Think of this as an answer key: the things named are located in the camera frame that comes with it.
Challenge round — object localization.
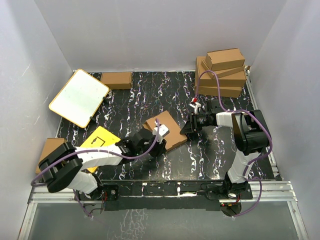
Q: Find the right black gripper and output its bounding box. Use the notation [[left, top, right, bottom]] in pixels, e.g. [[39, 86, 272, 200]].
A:
[[180, 112, 211, 134]]

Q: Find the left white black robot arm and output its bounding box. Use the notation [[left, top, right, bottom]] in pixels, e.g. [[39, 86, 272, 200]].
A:
[[31, 124, 170, 200]]

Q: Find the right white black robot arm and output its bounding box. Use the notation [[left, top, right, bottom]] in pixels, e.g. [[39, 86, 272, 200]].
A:
[[180, 98, 271, 200]]

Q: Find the large stacked cardboard box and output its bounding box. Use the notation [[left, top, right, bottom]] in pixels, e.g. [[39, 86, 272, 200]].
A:
[[195, 56, 246, 87]]

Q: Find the top small stacked cardboard box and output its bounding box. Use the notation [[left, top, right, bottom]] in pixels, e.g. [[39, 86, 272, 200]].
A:
[[205, 48, 245, 71]]

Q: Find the yellow card with black drawing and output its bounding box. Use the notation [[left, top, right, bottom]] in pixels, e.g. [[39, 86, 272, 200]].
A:
[[76, 126, 122, 173]]

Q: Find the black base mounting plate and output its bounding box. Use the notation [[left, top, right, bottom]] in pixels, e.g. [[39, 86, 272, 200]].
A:
[[76, 180, 253, 212]]

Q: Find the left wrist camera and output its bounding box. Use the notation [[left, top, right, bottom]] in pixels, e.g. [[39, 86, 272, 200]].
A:
[[152, 124, 170, 143]]

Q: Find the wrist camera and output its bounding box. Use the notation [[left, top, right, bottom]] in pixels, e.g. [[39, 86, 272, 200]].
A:
[[189, 97, 202, 115], [152, 124, 170, 143]]

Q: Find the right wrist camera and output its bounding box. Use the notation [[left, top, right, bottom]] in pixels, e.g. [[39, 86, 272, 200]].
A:
[[189, 97, 202, 115]]

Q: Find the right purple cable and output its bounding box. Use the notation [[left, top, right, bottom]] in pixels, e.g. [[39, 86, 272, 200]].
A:
[[194, 70, 274, 217]]

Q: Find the purple cable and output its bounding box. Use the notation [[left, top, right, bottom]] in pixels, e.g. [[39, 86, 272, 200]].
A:
[[194, 70, 274, 217], [30, 118, 161, 223]]

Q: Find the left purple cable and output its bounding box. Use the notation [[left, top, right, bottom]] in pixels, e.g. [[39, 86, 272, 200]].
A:
[[30, 118, 161, 223]]

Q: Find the white board with wooden frame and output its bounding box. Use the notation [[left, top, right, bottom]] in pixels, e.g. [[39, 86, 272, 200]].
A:
[[49, 69, 110, 128]]

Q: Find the aluminium frame rail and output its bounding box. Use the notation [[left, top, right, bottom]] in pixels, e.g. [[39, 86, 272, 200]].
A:
[[19, 180, 309, 240]]

